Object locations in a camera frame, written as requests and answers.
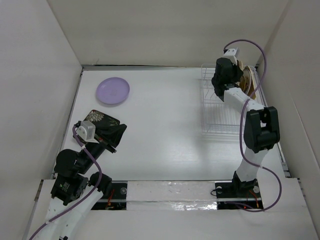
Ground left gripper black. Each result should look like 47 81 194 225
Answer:
78 122 127 173

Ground black floral square plate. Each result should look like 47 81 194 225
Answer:
75 109 121 144

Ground dark golden patterned plate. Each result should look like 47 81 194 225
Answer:
239 68 250 95

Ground white plate red characters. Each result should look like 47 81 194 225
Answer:
246 66 255 96

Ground bamboo woven tray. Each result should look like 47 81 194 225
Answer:
247 66 257 100

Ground purple round plate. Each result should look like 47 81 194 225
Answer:
95 77 130 105

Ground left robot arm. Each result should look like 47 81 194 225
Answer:
30 121 127 240

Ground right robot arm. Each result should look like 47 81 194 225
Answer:
211 57 280 198

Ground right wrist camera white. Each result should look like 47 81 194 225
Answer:
223 47 239 65

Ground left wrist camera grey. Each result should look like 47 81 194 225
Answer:
75 120 97 143

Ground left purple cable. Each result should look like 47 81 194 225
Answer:
29 123 103 240

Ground purple cable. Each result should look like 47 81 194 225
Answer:
223 39 283 212
29 123 103 240

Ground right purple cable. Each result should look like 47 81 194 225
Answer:
223 39 283 212

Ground white wire dish rack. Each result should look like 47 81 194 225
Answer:
200 63 266 136

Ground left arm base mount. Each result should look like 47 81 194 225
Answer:
91 181 128 211

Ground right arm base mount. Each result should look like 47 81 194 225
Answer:
210 181 264 210

